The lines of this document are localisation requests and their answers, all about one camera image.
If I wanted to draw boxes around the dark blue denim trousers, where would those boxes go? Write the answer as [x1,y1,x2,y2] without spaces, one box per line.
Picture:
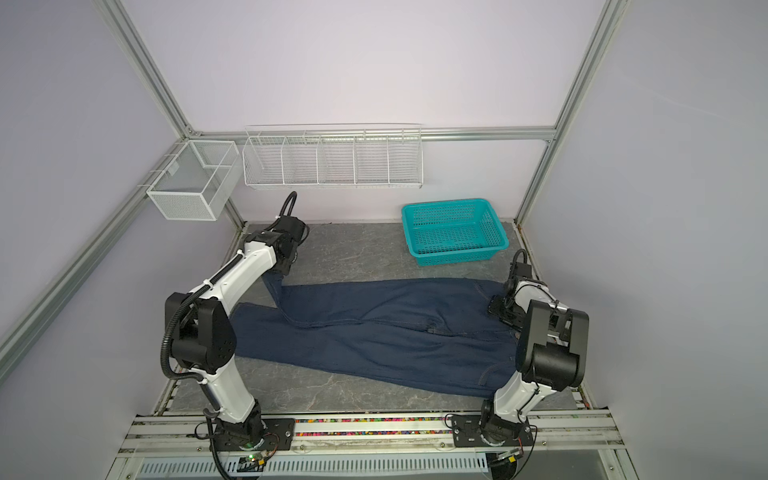
[230,275,517,397]

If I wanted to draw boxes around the teal plastic basket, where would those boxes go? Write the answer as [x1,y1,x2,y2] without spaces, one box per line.
[401,198,509,266]

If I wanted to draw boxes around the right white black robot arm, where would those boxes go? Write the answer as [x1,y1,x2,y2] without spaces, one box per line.
[479,248,590,446]

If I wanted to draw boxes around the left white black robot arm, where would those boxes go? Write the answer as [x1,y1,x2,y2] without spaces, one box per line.
[160,191,310,450]

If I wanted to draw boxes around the long white wire wall basket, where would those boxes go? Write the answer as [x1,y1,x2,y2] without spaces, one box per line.
[242,136,424,188]

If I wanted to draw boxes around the small white mesh wall basket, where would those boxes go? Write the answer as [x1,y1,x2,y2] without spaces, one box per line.
[147,140,243,221]

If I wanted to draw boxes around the aluminium frame back crossbar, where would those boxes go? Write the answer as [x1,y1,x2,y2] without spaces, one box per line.
[190,123,558,142]

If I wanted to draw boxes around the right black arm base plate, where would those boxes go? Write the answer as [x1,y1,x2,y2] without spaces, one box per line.
[444,414,534,448]

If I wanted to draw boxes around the aluminium front mounting rail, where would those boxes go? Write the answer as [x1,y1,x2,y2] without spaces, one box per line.
[117,410,626,458]

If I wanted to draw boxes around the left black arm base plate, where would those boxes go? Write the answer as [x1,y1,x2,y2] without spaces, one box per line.
[213,418,296,452]

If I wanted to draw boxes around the white slotted cable duct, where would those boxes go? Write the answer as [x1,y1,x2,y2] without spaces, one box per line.
[133,452,490,479]

